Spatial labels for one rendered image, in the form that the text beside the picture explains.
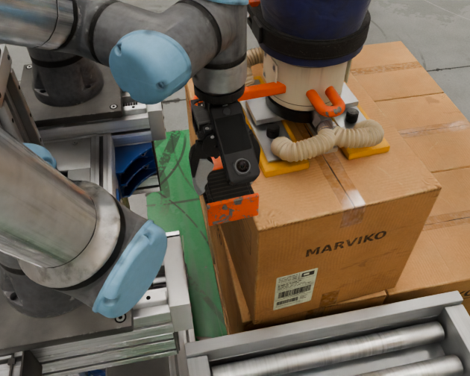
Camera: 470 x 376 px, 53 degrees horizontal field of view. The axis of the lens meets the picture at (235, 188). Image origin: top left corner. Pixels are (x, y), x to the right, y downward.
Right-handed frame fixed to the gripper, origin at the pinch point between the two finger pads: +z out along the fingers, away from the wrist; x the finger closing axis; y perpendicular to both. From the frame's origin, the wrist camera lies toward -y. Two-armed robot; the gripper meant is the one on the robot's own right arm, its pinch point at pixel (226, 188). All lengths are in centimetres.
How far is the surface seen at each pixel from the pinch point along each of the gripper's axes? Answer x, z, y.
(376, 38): -156, 111, 201
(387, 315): -37, 48, -10
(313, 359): -17, 54, -13
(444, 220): -72, 54, 16
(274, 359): -8, 53, -11
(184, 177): -5, 109, 107
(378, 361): -35, 59, -16
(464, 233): -75, 54, 11
